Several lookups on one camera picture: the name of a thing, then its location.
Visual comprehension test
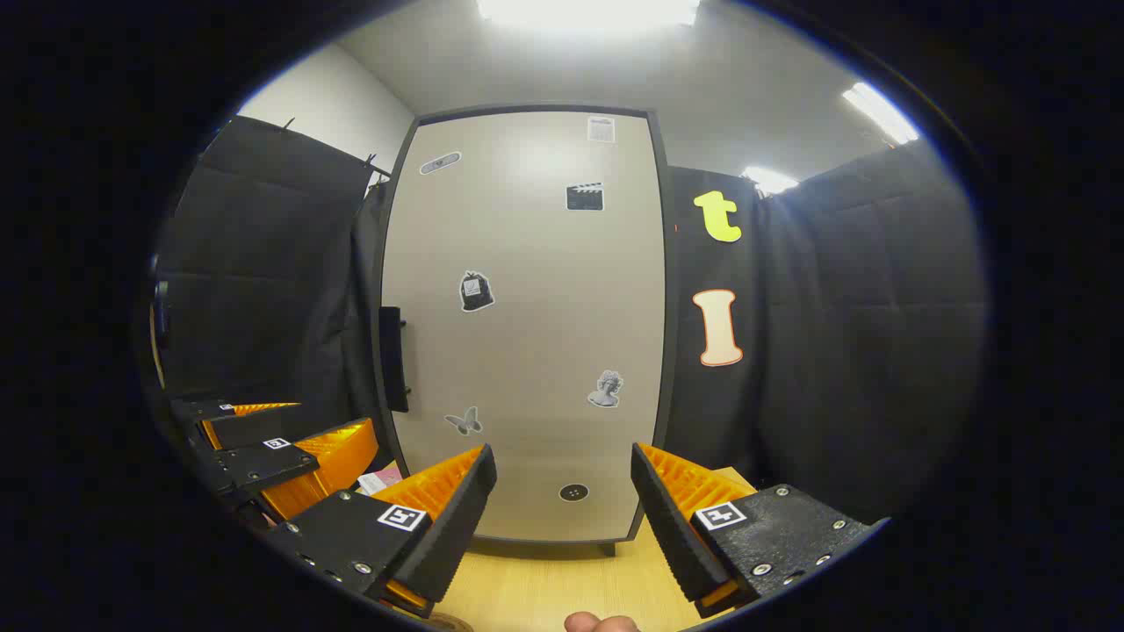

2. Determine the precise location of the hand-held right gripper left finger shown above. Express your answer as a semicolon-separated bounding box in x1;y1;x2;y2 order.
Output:
263;443;499;620

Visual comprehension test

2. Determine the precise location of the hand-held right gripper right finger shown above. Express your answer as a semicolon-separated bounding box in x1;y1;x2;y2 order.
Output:
630;442;890;620

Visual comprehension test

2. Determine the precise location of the dark grey cabinet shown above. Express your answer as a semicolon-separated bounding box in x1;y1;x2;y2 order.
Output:
369;104;681;558

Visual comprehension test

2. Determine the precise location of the black door handle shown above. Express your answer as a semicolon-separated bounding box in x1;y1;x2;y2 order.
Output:
378;305;412;413

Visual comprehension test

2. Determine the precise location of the pink and white book stack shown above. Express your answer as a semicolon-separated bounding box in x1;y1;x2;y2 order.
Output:
356;465;405;497

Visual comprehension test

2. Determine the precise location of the black backdrop cloth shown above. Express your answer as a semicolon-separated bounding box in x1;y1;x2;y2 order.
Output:
149;114;989;528

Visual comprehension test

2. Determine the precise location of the small ceiling light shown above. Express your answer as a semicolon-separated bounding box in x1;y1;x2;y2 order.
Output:
742;165;800;196

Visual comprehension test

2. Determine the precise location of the ceiling strip light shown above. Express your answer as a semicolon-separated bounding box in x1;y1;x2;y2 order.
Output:
841;82;920;146

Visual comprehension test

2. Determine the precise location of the large ceiling light panel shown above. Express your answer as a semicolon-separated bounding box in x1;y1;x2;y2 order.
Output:
474;0;703;32

